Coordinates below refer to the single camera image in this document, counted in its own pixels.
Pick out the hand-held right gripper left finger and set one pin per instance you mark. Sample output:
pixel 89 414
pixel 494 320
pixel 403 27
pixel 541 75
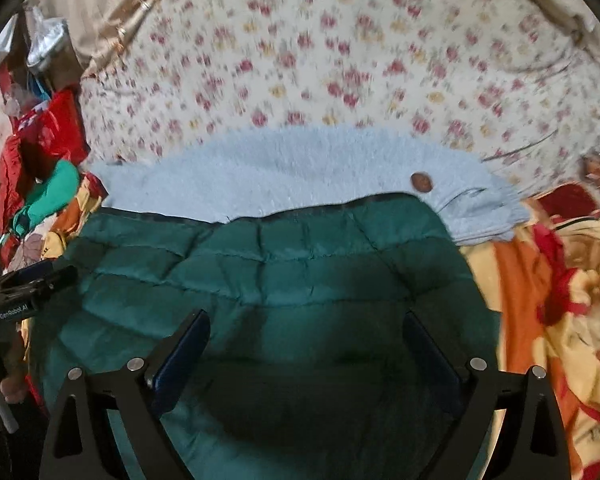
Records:
pixel 177 365

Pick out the red cloth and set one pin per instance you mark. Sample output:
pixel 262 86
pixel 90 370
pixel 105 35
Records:
pixel 55 125

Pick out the floral bed sheet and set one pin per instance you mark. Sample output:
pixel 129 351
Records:
pixel 330 35

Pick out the light blue fleece garment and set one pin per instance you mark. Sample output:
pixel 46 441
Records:
pixel 280 170

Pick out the white paper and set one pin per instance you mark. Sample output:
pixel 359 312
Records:
pixel 2 45

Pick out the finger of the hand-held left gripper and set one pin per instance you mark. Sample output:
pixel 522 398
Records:
pixel 40 280

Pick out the silver plastic bag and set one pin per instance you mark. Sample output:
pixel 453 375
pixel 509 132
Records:
pixel 47 45

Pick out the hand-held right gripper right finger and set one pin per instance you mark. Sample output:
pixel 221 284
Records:
pixel 432 360

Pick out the person's left hand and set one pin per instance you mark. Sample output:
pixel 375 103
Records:
pixel 12 387

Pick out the red and cream printed blanket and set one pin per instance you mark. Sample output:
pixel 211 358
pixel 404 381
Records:
pixel 530 285

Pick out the green quilted jacket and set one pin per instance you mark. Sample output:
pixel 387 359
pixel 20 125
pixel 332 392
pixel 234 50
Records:
pixel 280 285

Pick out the bright green cloth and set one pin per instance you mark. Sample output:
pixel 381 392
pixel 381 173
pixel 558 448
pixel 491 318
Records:
pixel 55 185

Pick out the beige satin cloth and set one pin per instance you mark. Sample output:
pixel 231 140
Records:
pixel 90 0

